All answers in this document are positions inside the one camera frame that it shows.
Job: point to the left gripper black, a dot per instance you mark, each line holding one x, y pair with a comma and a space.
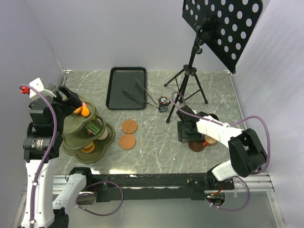
72, 102

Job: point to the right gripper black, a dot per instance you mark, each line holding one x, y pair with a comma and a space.
183, 135

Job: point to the dark brown coaster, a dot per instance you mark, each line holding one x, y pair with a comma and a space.
196, 146

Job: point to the orange star cookie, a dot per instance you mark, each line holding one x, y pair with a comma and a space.
85, 111

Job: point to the metal tongs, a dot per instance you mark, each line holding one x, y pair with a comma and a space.
140, 93

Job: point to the green layered cake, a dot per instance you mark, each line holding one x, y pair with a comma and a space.
93, 128

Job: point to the white cream donut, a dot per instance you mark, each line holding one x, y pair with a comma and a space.
104, 135

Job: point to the orange coaster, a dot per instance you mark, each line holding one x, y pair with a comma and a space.
129, 126
127, 141

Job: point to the black serving tray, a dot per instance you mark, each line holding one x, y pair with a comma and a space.
126, 88

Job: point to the orange coaster front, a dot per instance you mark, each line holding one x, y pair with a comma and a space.
127, 141

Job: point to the orange donut front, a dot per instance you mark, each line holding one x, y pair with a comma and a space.
89, 149

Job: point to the orange donut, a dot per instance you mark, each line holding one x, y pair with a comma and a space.
89, 149
89, 145

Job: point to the orange round cookie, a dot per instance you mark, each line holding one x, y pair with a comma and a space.
78, 110

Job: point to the orange donut back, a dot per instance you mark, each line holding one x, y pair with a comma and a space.
89, 145

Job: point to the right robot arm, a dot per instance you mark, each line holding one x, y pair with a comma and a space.
246, 152

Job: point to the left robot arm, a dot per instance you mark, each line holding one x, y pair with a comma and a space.
41, 151

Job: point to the black mesh microphone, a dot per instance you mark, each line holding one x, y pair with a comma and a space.
52, 87

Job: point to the small copper cup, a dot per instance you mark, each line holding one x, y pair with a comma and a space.
209, 141

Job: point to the dark brown mug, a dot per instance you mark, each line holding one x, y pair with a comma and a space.
214, 116

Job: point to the black cartoon figurine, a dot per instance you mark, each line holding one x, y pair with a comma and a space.
164, 103

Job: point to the green three-tier serving stand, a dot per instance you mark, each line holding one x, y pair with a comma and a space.
76, 136

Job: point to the black music stand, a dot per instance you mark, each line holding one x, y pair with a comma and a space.
225, 26

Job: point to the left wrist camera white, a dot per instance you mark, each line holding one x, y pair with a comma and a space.
39, 85

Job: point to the black base frame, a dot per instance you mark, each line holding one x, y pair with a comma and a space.
160, 186

